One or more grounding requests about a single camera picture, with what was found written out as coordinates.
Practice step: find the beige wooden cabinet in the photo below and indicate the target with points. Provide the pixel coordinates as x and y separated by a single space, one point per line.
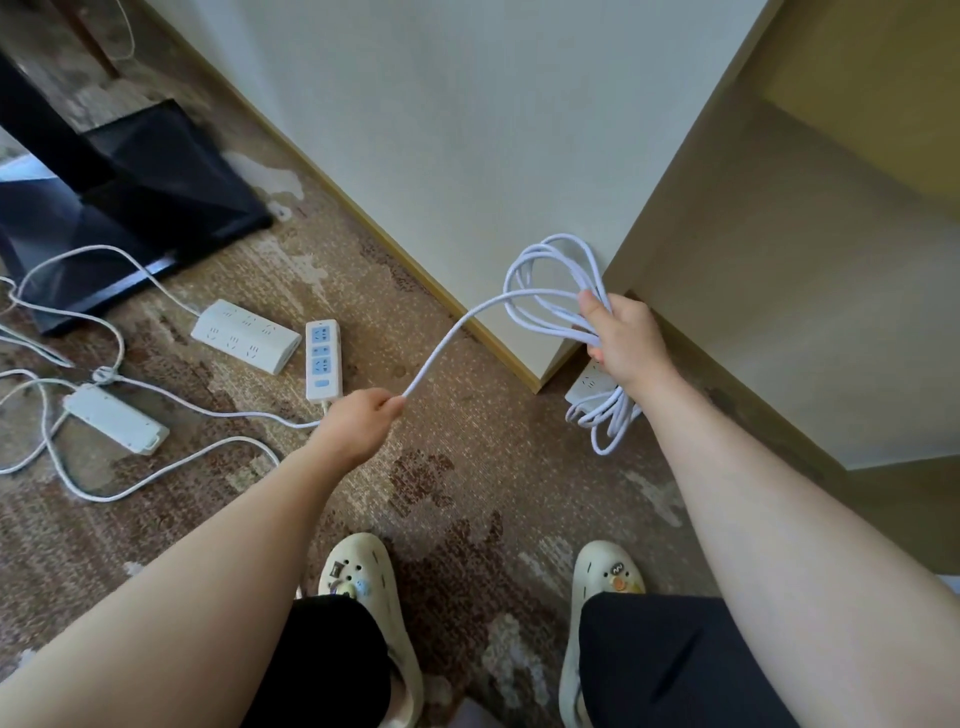
810 285

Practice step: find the person's left forearm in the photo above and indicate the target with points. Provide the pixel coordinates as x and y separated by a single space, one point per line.
187 600

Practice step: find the person's left hand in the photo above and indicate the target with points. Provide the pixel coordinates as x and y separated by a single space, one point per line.
352 431

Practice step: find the narrow white power strip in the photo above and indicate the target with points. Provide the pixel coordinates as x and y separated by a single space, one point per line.
116 418

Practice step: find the brown wooden furniture leg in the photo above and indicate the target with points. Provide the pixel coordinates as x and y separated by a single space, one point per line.
91 37

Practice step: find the black stand base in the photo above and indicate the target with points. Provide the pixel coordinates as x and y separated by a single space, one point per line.
150 187

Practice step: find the black trousers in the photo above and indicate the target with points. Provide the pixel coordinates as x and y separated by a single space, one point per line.
675 660

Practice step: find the wooden baseboard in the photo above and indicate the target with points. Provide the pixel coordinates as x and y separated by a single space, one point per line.
390 247

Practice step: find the person's left fingers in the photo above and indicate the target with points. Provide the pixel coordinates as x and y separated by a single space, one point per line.
388 405

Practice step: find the wide white power strip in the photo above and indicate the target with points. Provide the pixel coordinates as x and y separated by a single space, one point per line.
238 335

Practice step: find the person's left cream clog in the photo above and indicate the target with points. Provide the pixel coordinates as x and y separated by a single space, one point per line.
375 561

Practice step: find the person's cream clog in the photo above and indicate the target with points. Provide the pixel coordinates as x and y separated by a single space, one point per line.
600 564
375 561

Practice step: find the small white power strip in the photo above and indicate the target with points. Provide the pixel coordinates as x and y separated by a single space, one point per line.
588 387

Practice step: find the blue-faced white power strip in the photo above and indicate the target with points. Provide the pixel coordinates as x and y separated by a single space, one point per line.
323 361

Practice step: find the person's right cream clog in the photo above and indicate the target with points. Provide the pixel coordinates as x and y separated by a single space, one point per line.
600 564

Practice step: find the person's right forearm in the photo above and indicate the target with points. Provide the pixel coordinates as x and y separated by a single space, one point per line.
757 540

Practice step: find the person's right hand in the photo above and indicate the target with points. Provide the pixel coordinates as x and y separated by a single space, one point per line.
628 341

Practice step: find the person's right thumb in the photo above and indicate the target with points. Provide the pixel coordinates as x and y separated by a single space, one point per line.
595 354

